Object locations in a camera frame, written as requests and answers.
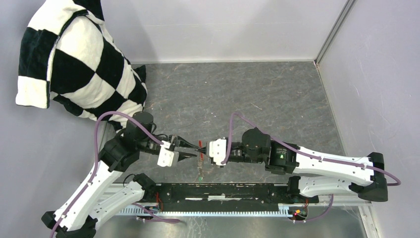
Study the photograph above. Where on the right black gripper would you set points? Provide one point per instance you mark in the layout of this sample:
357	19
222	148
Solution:
203	149

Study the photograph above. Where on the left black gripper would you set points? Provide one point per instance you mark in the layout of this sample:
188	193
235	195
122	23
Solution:
179	141

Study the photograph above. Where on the metal key holder red handle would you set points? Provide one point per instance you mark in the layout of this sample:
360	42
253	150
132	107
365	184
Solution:
200	162

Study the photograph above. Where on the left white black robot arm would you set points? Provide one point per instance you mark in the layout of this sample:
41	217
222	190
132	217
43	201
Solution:
83	213

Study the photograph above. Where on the black white checkered cloth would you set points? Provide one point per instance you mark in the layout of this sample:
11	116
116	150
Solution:
68	56

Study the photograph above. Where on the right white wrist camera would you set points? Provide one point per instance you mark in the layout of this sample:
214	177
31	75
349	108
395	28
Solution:
216	151

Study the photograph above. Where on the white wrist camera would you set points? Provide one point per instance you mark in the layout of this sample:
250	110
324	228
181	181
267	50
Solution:
167	155
216	151

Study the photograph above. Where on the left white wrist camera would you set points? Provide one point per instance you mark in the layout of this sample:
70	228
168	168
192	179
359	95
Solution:
167	155

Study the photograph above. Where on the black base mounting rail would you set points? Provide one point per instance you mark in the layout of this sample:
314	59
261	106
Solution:
222	197

